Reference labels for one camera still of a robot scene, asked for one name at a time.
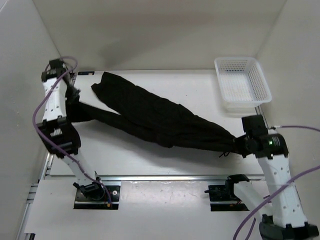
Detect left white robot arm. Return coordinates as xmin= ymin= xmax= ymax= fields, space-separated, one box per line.
xmin=35 ymin=67 xmax=106 ymax=201

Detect black trousers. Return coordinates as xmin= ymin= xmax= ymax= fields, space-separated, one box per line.
xmin=66 ymin=72 xmax=249 ymax=156

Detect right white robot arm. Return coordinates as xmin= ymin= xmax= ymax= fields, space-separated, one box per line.
xmin=224 ymin=114 xmax=320 ymax=240

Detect dark label sticker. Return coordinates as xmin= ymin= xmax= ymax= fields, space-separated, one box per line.
xmin=77 ymin=71 xmax=95 ymax=76

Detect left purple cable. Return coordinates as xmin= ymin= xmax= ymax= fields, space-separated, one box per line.
xmin=32 ymin=55 xmax=112 ymax=203

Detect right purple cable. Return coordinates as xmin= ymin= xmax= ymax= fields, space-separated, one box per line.
xmin=232 ymin=124 xmax=320 ymax=240

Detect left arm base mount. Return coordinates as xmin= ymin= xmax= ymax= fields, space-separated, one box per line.
xmin=73 ymin=182 xmax=121 ymax=210

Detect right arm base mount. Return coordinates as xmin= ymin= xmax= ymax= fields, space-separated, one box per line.
xmin=204 ymin=174 xmax=250 ymax=212

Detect white plastic basket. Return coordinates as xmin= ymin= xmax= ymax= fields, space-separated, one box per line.
xmin=214 ymin=57 xmax=272 ymax=114

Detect purple cable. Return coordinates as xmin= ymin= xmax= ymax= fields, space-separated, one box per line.
xmin=232 ymin=124 xmax=320 ymax=240
xmin=32 ymin=55 xmax=112 ymax=203

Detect aluminium front rail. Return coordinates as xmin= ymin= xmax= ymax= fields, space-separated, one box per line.
xmin=38 ymin=174 xmax=265 ymax=182

